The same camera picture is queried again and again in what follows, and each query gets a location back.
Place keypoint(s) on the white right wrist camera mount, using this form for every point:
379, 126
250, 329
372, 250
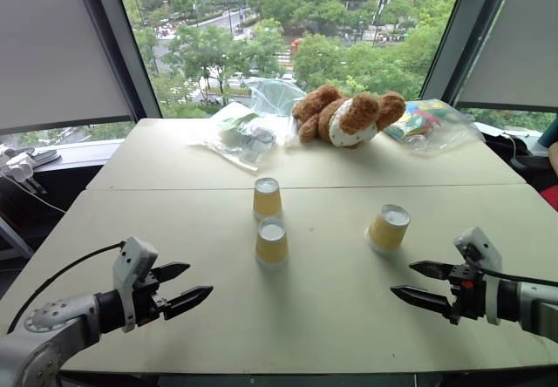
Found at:
479, 245

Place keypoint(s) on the dark grey flat device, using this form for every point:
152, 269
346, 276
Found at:
43, 156

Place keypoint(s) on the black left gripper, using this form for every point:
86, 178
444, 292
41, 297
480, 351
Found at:
146, 304

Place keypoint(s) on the brown teddy bear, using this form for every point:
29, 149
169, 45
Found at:
349, 117

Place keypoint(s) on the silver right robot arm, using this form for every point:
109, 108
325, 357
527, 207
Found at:
534, 306

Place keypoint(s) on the white plug adapter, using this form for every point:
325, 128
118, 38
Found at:
17, 167

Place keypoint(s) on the clear bag of colourful toys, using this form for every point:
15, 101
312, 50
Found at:
429, 123

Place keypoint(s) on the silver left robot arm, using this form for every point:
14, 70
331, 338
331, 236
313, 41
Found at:
39, 339

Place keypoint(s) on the person in red clothing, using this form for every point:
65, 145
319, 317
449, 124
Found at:
553, 195

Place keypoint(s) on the yellow paper cup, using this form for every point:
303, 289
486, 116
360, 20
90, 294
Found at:
385, 230
267, 199
271, 247

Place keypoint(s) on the black bag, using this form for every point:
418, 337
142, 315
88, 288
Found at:
523, 151

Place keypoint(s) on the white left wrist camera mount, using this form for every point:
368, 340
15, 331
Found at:
131, 256

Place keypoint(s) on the dark window frame post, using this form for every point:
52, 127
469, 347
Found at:
471, 29
117, 34

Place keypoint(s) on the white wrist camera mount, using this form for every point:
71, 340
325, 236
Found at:
479, 245
131, 256

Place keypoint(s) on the grey roller blind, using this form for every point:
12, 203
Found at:
519, 38
52, 47

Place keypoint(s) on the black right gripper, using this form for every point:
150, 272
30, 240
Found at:
468, 300

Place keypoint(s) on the bluish clear plastic bag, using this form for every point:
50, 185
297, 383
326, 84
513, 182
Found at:
274, 99

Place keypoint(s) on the clear bag with green label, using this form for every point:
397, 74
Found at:
240, 138

